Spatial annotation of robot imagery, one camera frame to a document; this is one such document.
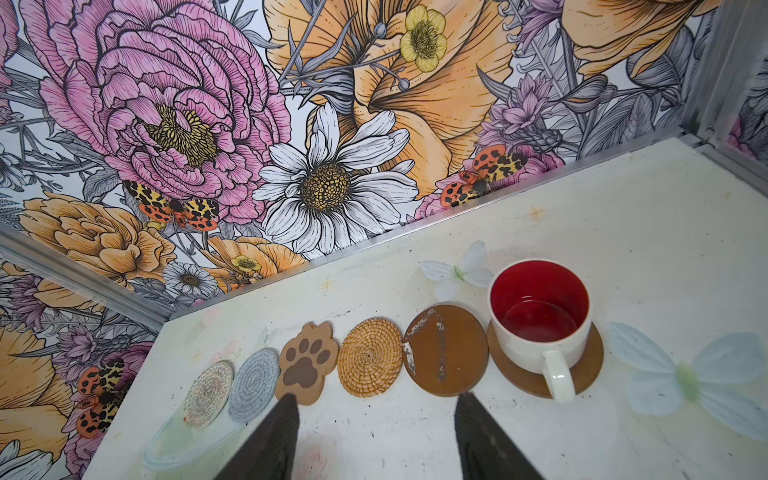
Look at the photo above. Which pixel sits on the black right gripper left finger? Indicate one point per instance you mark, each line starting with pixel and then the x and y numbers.
pixel 269 451

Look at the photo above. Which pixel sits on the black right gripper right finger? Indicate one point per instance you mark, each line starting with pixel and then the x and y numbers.
pixel 485 450

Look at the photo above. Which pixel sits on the grey woven round coaster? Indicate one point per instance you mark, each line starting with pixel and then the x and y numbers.
pixel 254 386

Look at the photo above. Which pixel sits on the multicolour woven round coaster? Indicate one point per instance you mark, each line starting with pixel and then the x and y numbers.
pixel 208 395

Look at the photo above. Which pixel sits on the cork paw print coaster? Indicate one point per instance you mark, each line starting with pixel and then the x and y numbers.
pixel 305 361

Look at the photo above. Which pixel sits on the scratched brown wooden round coaster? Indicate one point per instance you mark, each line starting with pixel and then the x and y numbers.
pixel 445 350

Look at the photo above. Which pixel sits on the plain brown wooden round coaster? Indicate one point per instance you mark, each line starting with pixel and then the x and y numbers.
pixel 584 373

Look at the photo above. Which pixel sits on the woven rattan round coaster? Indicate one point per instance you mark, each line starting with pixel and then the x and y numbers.
pixel 370 357

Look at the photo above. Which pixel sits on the red inside white mug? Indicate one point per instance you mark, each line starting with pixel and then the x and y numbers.
pixel 541 311

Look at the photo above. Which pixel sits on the aluminium frame corner post left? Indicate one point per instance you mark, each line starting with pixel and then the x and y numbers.
pixel 32 256

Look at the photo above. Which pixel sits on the aluminium frame corner post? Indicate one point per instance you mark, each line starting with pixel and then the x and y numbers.
pixel 733 51
pixel 32 256

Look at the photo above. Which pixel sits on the aluminium frame corner post right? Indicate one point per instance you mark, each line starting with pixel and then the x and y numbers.
pixel 733 51

